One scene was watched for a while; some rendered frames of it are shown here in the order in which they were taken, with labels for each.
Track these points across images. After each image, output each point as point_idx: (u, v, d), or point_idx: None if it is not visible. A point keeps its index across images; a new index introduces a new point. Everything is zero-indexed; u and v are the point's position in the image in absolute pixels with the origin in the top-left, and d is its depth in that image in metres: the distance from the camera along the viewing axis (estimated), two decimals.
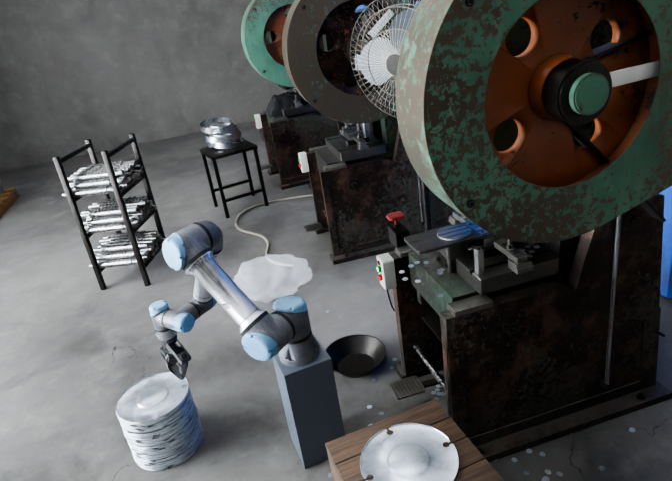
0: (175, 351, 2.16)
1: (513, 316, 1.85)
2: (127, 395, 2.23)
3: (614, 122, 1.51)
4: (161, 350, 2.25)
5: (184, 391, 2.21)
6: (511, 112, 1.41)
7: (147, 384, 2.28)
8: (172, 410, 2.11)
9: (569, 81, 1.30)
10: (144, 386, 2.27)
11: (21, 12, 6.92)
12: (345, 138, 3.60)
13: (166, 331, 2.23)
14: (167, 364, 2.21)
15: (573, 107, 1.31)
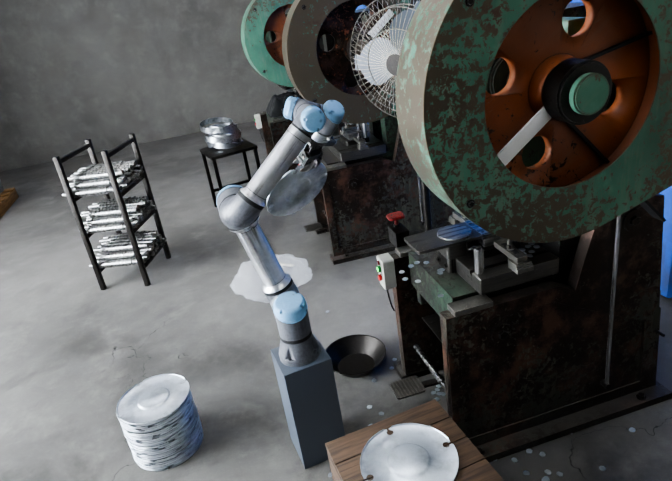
0: (329, 140, 1.99)
1: (513, 316, 1.85)
2: (313, 195, 2.28)
3: None
4: (306, 159, 1.95)
5: (287, 176, 2.06)
6: (587, 38, 1.39)
7: (317, 180, 2.22)
8: (268, 196, 2.08)
9: None
10: (316, 183, 2.23)
11: (21, 12, 6.92)
12: (345, 138, 3.60)
13: (311, 135, 1.90)
14: (318, 162, 2.01)
15: (598, 73, 1.30)
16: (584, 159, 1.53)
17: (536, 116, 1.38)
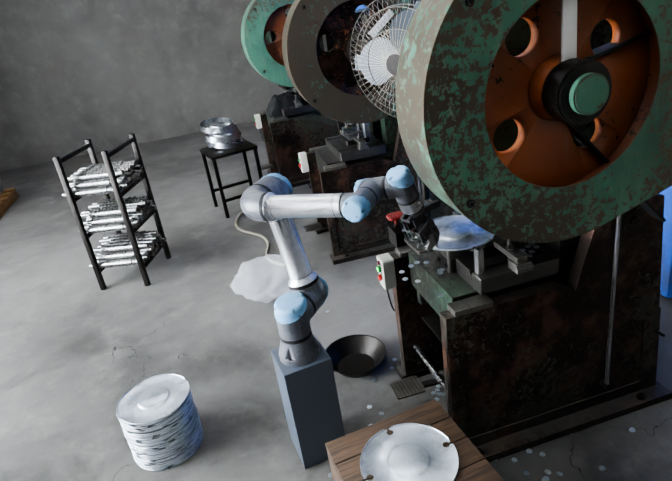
0: (429, 203, 1.79)
1: (513, 316, 1.85)
2: None
3: (603, 4, 1.37)
4: (419, 236, 1.75)
5: (427, 244, 1.92)
6: (568, 134, 1.48)
7: (481, 235, 1.92)
8: None
9: (572, 115, 1.33)
10: (480, 233, 1.94)
11: (21, 12, 6.92)
12: (345, 138, 3.60)
13: (404, 213, 1.74)
14: (436, 230, 1.79)
15: (597, 110, 1.33)
16: None
17: (576, 45, 1.34)
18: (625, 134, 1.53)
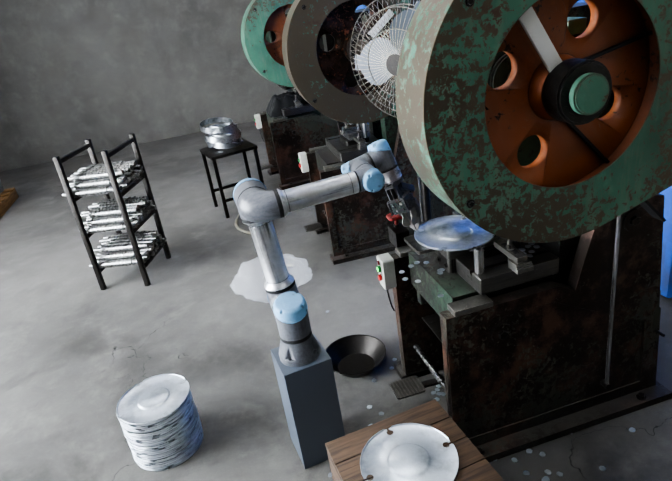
0: (405, 183, 2.03)
1: (513, 316, 1.85)
2: None
3: None
4: (403, 202, 1.94)
5: (434, 247, 1.89)
6: None
7: (482, 232, 1.94)
8: (414, 237, 1.98)
9: (582, 118, 1.34)
10: (480, 230, 1.96)
11: (21, 12, 6.92)
12: (345, 138, 3.60)
13: (387, 183, 1.96)
14: (416, 202, 1.99)
15: (604, 101, 1.33)
16: None
17: (556, 52, 1.33)
18: (646, 82, 1.49)
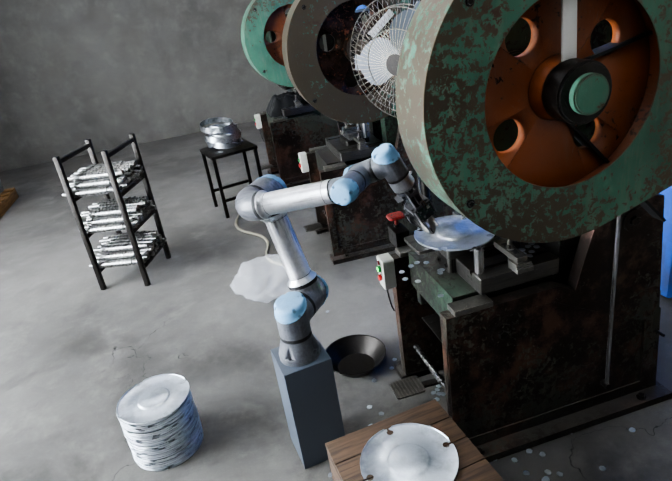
0: None
1: (513, 316, 1.85)
2: None
3: (603, 4, 1.37)
4: (430, 203, 1.71)
5: (486, 239, 1.89)
6: (568, 134, 1.48)
7: (456, 221, 2.06)
8: (462, 249, 1.84)
9: (572, 115, 1.33)
10: (452, 222, 2.06)
11: (21, 12, 6.92)
12: (345, 138, 3.60)
13: (406, 190, 1.68)
14: None
15: (597, 110, 1.33)
16: None
17: (576, 45, 1.34)
18: (625, 134, 1.53)
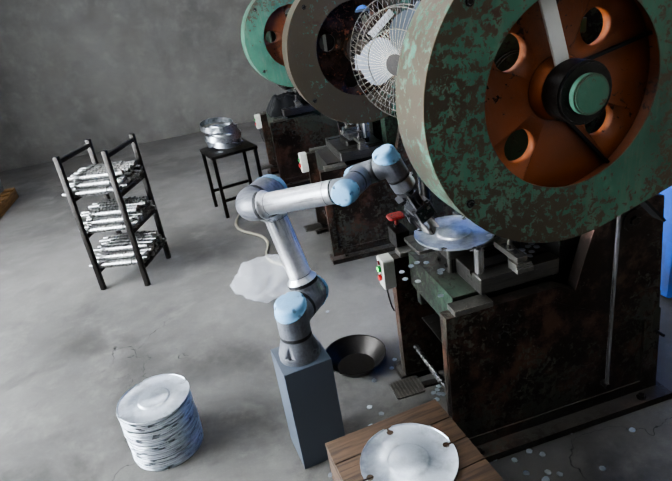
0: None
1: (513, 316, 1.85)
2: (427, 243, 1.93)
3: None
4: (430, 204, 1.71)
5: None
6: (579, 126, 1.48)
7: (426, 232, 2.01)
8: None
9: (577, 117, 1.34)
10: (428, 234, 1.99)
11: (21, 12, 6.92)
12: (345, 138, 3.60)
13: (406, 191, 1.68)
14: None
15: (601, 106, 1.33)
16: None
17: (566, 47, 1.33)
18: (638, 109, 1.51)
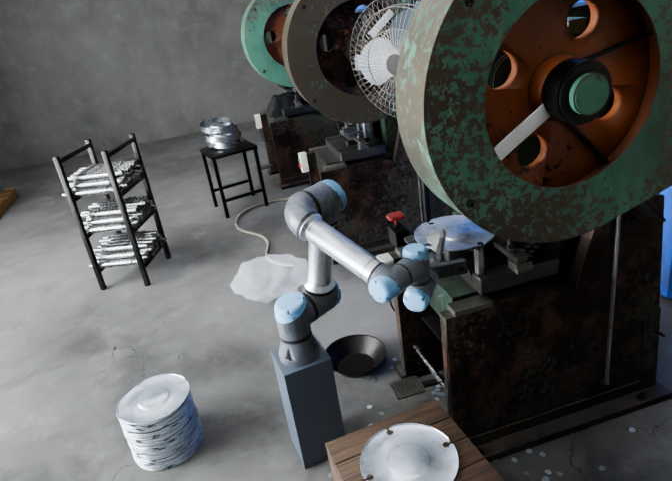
0: (450, 274, 1.73)
1: (513, 316, 1.85)
2: (459, 247, 1.86)
3: None
4: None
5: (438, 220, 2.09)
6: (590, 41, 1.40)
7: None
8: None
9: None
10: None
11: (21, 12, 6.92)
12: (345, 138, 3.60)
13: None
14: None
15: (599, 74, 1.30)
16: (578, 163, 1.53)
17: (535, 113, 1.37)
18: None
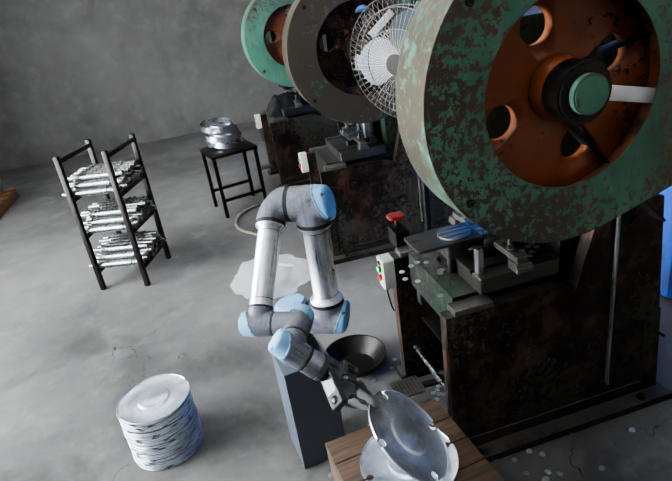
0: (326, 392, 1.49)
1: (513, 316, 1.85)
2: (374, 419, 1.52)
3: (601, 140, 1.52)
4: None
5: (438, 437, 1.64)
6: (509, 99, 1.40)
7: (386, 405, 1.60)
8: (447, 469, 1.54)
9: (574, 76, 1.29)
10: (385, 409, 1.58)
11: (21, 12, 6.92)
12: (345, 138, 3.60)
13: None
14: None
15: (571, 102, 1.30)
16: None
17: None
18: None
